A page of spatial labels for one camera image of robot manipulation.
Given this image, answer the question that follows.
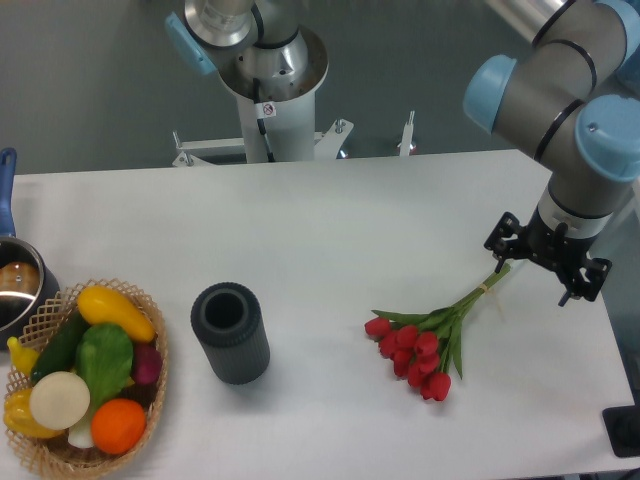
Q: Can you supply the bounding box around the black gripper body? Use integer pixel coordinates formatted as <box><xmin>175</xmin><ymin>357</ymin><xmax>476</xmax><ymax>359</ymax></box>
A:
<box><xmin>519</xmin><ymin>208</ymin><xmax>597</xmax><ymax>276</ymax></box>

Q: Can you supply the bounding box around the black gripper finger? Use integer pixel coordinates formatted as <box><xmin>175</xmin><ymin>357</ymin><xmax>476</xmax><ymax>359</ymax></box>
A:
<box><xmin>557</xmin><ymin>256</ymin><xmax>612</xmax><ymax>306</ymax></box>
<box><xmin>484</xmin><ymin>212</ymin><xmax>525</xmax><ymax>272</ymax></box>

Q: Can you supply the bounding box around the red tulip bouquet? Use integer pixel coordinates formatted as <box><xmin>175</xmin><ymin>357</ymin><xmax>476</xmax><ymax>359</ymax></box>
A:
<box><xmin>364</xmin><ymin>265</ymin><xmax>511</xmax><ymax>402</ymax></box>

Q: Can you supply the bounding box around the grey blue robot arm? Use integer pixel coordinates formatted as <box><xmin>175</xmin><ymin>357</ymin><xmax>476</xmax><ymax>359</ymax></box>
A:
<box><xmin>165</xmin><ymin>1</ymin><xmax>639</xmax><ymax>301</ymax></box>

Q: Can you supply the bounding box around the black device at table edge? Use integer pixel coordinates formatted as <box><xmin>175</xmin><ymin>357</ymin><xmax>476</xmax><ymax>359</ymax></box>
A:
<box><xmin>602</xmin><ymin>405</ymin><xmax>639</xmax><ymax>458</ymax></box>

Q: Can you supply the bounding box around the dark grey ribbed vase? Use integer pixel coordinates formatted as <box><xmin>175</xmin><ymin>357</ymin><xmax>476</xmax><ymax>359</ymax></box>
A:
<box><xmin>190</xmin><ymin>282</ymin><xmax>270</xmax><ymax>385</ymax></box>

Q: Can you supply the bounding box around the purple red onion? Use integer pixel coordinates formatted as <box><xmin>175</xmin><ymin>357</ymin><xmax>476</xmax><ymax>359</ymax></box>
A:
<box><xmin>131</xmin><ymin>344</ymin><xmax>163</xmax><ymax>385</ymax></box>

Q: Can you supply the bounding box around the yellow squash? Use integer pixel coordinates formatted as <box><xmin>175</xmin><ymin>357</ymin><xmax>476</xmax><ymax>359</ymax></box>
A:
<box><xmin>77</xmin><ymin>285</ymin><xmax>156</xmax><ymax>343</ymax></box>

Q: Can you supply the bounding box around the green lettuce leaf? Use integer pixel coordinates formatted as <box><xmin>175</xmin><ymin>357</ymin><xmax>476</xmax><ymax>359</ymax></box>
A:
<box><xmin>75</xmin><ymin>323</ymin><xmax>133</xmax><ymax>414</ymax></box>

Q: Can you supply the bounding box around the orange fruit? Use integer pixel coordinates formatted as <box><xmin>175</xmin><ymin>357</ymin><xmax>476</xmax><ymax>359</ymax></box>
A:
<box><xmin>91</xmin><ymin>398</ymin><xmax>146</xmax><ymax>455</ymax></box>

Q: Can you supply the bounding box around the dark green cucumber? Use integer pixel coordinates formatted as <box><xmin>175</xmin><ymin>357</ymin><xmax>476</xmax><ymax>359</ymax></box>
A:
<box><xmin>30</xmin><ymin>311</ymin><xmax>89</xmax><ymax>385</ymax></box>

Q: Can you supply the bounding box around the woven wicker basket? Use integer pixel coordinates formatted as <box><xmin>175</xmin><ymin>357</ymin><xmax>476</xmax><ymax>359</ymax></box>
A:
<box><xmin>4</xmin><ymin>279</ymin><xmax>169</xmax><ymax>479</ymax></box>

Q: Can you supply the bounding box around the yellow bell pepper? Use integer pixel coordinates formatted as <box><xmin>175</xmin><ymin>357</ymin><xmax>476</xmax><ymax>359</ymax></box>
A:
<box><xmin>3</xmin><ymin>388</ymin><xmax>64</xmax><ymax>439</ymax></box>

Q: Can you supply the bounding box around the black cable on pedestal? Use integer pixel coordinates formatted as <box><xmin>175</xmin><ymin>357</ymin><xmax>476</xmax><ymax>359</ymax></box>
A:
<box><xmin>251</xmin><ymin>77</ymin><xmax>276</xmax><ymax>164</ymax></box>

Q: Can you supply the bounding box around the blue handled saucepan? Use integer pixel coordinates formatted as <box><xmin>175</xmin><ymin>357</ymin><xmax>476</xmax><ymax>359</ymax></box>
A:
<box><xmin>1</xmin><ymin>147</ymin><xmax>59</xmax><ymax>352</ymax></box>

